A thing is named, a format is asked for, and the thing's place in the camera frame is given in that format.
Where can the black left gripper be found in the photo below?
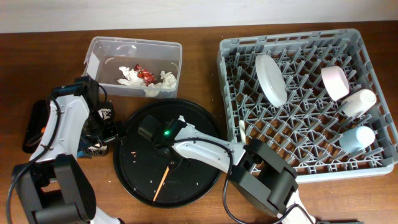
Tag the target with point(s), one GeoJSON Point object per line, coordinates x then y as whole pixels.
{"type": "Point", "coordinates": [115, 130]}

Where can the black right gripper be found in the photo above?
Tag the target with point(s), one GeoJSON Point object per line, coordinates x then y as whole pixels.
{"type": "Point", "coordinates": [173, 163]}

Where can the wooden chopstick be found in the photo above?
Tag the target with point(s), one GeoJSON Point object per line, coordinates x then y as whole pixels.
{"type": "Point", "coordinates": [161, 183]}

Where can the white napkin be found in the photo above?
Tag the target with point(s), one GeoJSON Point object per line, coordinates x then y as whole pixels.
{"type": "Point", "coordinates": [130, 77]}

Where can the red snack wrapper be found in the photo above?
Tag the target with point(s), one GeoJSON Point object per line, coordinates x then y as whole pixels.
{"type": "Point", "coordinates": [144, 74]}

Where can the white plastic fork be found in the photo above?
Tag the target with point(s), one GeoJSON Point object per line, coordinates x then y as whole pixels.
{"type": "Point", "coordinates": [242, 130]}

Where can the grey bowl with food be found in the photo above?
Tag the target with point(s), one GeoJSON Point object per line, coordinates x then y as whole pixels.
{"type": "Point", "coordinates": [271, 81]}

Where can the pink plastic bowl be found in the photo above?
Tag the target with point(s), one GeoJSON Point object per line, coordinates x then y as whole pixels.
{"type": "Point", "coordinates": [335, 82]}

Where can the light blue plastic cup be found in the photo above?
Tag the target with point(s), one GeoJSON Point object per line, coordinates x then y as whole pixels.
{"type": "Point", "coordinates": [357, 139]}

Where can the white plastic cup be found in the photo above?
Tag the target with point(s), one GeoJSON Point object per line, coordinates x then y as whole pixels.
{"type": "Point", "coordinates": [358, 103]}

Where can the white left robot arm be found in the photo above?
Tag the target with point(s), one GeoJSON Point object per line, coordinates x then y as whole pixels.
{"type": "Point", "coordinates": [52, 187]}

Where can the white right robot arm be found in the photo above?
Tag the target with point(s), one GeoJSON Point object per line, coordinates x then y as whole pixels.
{"type": "Point", "coordinates": [263, 178]}

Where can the clear plastic waste bin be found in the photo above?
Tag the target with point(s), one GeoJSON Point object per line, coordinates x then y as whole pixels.
{"type": "Point", "coordinates": [106, 55]}

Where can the grey plastic dishwasher rack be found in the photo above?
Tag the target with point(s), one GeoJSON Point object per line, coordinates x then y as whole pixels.
{"type": "Point", "coordinates": [306, 130]}

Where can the round black tray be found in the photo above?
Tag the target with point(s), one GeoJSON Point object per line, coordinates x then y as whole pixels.
{"type": "Point", "coordinates": [140, 170]}

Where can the rectangular black tray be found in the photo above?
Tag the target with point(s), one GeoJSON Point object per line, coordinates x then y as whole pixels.
{"type": "Point", "coordinates": [39, 118]}

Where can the crumpled white tissue in bin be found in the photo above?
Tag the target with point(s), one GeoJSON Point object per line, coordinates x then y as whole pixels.
{"type": "Point", "coordinates": [168, 81]}

